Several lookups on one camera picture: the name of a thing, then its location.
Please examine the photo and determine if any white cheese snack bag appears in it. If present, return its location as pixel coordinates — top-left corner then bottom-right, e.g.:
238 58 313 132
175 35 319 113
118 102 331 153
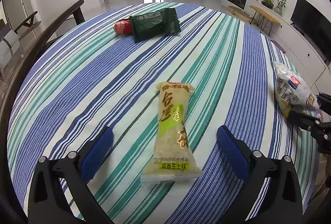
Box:
273 62 320 118

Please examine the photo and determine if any yellow green bread package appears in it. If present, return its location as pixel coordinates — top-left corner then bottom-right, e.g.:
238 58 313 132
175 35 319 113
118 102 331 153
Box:
140 82 203 184

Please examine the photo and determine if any red plastic wrapper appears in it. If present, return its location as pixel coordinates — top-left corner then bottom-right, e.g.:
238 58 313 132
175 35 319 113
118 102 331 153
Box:
113 19 133 35

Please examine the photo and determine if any dark green snack bag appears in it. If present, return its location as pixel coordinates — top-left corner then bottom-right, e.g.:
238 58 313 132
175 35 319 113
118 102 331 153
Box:
129 8 181 42

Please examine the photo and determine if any brown wooden coffee table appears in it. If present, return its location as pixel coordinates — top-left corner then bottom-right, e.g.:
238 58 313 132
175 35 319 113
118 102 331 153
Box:
1 0 85 223

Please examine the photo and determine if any black television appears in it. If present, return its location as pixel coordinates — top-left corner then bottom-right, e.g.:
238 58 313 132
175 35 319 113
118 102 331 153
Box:
290 0 330 65

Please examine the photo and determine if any dark floor mat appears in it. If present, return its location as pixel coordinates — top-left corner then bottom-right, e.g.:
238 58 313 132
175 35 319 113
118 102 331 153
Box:
270 40 286 53

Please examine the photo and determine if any tall potted plant right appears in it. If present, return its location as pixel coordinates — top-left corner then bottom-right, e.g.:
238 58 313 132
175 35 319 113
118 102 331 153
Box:
274 0 287 15

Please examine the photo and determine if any small wooden side table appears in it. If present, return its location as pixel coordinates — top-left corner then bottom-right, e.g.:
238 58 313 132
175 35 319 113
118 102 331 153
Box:
250 5 282 36

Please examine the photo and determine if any small potted plant middle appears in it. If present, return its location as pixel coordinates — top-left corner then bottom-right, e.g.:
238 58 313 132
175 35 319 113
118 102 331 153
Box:
261 0 274 10

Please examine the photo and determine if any round wooden floor stool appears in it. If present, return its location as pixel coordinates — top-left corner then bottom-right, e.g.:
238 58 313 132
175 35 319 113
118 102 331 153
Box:
227 6 256 24

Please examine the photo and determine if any striped round tablecloth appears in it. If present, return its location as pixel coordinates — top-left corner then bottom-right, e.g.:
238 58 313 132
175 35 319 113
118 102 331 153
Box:
7 3 318 223

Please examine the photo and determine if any wooden sofa with cushions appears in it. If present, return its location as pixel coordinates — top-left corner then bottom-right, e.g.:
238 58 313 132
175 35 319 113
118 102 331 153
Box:
1 11 41 69

